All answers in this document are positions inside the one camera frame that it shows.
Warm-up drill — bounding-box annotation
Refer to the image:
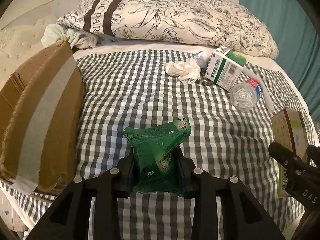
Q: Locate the grey bent tube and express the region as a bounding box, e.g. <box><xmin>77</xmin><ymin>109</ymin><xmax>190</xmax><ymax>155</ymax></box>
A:
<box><xmin>241</xmin><ymin>67</ymin><xmax>275</xmax><ymax>113</ymax></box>

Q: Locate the green checked cloth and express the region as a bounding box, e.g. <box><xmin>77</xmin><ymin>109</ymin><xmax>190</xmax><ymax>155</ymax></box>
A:
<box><xmin>0</xmin><ymin>49</ymin><xmax>318</xmax><ymax>240</ymax></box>

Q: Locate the dark bead bracelet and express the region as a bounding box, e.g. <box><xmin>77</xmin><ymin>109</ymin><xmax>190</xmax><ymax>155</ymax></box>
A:
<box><xmin>186</xmin><ymin>79</ymin><xmax>213</xmax><ymax>86</ymax></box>

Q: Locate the small white crumpled wrapper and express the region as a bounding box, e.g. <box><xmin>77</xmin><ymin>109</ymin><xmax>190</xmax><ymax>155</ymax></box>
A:
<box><xmin>194</xmin><ymin>51</ymin><xmax>211</xmax><ymax>66</ymax></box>

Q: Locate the clear bottle red blue label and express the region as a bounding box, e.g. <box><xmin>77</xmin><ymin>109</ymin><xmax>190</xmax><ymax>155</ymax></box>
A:
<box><xmin>230</xmin><ymin>78</ymin><xmax>264</xmax><ymax>112</ymax></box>

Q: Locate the green packet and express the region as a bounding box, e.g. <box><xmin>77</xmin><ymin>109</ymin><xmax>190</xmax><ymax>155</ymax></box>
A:
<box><xmin>123</xmin><ymin>120</ymin><xmax>192</xmax><ymax>195</ymax></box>

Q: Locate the cream dotted pillow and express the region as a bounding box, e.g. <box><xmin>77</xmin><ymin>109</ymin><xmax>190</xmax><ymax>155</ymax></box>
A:
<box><xmin>0</xmin><ymin>15</ymin><xmax>63</xmax><ymax>85</ymax></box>

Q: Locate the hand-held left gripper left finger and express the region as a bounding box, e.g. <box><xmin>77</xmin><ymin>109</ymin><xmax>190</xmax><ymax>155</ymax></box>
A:
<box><xmin>25</xmin><ymin>150</ymin><xmax>137</xmax><ymax>240</ymax></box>

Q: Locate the brown cardboard box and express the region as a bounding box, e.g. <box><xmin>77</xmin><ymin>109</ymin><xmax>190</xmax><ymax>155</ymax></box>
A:
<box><xmin>0</xmin><ymin>40</ymin><xmax>87</xmax><ymax>195</ymax></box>

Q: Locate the green and white medicine box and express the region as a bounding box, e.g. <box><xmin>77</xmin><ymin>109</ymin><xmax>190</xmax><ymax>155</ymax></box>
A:
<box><xmin>204</xmin><ymin>46</ymin><xmax>247</xmax><ymax>92</ymax></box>

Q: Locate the floral print quilt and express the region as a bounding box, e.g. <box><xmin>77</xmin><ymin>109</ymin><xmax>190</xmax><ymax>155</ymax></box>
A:
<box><xmin>57</xmin><ymin>0</ymin><xmax>279</xmax><ymax>60</ymax></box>

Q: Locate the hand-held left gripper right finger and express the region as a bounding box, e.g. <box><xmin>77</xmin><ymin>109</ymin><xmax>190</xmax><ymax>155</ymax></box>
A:
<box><xmin>175</xmin><ymin>147</ymin><xmax>287</xmax><ymax>240</ymax></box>

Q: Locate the pale green cloth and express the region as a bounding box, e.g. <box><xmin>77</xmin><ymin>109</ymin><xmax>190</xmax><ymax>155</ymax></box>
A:
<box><xmin>41</xmin><ymin>24</ymin><xmax>117</xmax><ymax>50</ymax></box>

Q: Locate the crumpled white tissue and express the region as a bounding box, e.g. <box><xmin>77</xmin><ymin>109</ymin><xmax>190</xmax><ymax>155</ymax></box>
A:
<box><xmin>164</xmin><ymin>57</ymin><xmax>202</xmax><ymax>85</ymax></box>

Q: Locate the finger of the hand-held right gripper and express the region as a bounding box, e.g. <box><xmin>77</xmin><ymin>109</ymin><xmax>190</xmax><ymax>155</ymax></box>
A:
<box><xmin>306</xmin><ymin>144</ymin><xmax>320</xmax><ymax>168</ymax></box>
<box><xmin>268</xmin><ymin>141</ymin><xmax>303</xmax><ymax>171</ymax></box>

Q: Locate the tan cardboard box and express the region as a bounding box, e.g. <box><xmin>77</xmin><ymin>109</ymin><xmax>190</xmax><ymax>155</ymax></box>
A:
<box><xmin>271</xmin><ymin>109</ymin><xmax>313</xmax><ymax>198</ymax></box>

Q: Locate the green curtain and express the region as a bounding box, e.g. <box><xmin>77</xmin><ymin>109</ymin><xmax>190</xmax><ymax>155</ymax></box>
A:
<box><xmin>239</xmin><ymin>0</ymin><xmax>320</xmax><ymax>120</ymax></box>

